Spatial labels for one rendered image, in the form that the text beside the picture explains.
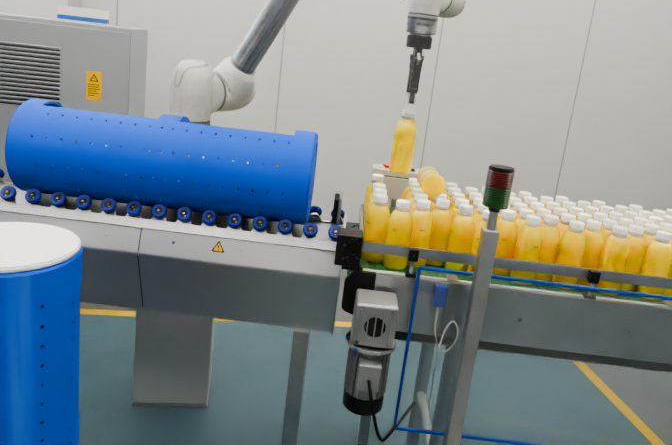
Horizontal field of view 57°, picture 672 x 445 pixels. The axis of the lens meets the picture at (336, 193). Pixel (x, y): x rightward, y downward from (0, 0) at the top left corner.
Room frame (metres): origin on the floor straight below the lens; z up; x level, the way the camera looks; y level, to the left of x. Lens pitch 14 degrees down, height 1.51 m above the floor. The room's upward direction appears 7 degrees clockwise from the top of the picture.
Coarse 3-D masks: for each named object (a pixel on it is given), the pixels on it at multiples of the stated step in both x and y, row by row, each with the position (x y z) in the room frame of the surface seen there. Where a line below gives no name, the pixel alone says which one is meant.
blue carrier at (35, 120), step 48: (48, 144) 1.70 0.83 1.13; (96, 144) 1.71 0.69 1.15; (144, 144) 1.71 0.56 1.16; (192, 144) 1.72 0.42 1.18; (240, 144) 1.73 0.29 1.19; (288, 144) 1.75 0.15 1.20; (48, 192) 1.76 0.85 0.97; (96, 192) 1.73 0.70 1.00; (144, 192) 1.71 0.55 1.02; (192, 192) 1.70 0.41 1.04; (240, 192) 1.70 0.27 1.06; (288, 192) 1.69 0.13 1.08
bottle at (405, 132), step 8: (400, 120) 1.88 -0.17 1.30; (408, 120) 1.87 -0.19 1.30; (400, 128) 1.87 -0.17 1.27; (408, 128) 1.86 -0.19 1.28; (416, 128) 1.88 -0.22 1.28; (400, 136) 1.86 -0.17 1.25; (408, 136) 1.86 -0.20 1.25; (392, 144) 1.89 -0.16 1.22; (400, 144) 1.86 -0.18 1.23; (408, 144) 1.86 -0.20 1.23; (392, 152) 1.88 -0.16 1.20; (400, 152) 1.86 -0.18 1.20; (408, 152) 1.86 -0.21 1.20; (392, 160) 1.88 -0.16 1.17; (400, 160) 1.86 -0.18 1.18; (408, 160) 1.86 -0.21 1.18; (392, 168) 1.87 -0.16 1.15; (400, 168) 1.86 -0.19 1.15; (408, 168) 1.87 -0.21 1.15
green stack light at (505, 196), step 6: (486, 186) 1.47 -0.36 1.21; (486, 192) 1.46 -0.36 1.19; (492, 192) 1.45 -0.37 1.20; (498, 192) 1.44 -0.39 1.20; (504, 192) 1.44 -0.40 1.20; (510, 192) 1.46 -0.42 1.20; (486, 198) 1.46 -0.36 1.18; (492, 198) 1.45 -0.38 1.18; (498, 198) 1.44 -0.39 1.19; (504, 198) 1.44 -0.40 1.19; (486, 204) 1.45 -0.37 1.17; (492, 204) 1.44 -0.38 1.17; (498, 204) 1.44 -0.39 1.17; (504, 204) 1.45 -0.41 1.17
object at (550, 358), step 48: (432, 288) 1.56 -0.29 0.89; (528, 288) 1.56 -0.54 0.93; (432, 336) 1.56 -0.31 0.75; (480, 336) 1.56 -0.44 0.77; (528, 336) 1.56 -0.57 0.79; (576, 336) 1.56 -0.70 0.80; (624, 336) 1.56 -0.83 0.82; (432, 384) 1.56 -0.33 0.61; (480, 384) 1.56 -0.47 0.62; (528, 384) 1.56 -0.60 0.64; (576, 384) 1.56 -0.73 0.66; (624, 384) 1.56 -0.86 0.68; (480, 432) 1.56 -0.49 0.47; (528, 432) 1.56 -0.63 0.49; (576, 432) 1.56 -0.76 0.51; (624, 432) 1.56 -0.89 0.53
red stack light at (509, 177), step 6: (492, 174) 1.45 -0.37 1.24; (498, 174) 1.44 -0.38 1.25; (504, 174) 1.44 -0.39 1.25; (510, 174) 1.45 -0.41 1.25; (486, 180) 1.47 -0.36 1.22; (492, 180) 1.45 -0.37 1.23; (498, 180) 1.44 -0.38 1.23; (504, 180) 1.44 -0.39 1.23; (510, 180) 1.45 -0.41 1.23; (492, 186) 1.45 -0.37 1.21; (498, 186) 1.44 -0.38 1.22; (504, 186) 1.44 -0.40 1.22; (510, 186) 1.45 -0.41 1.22
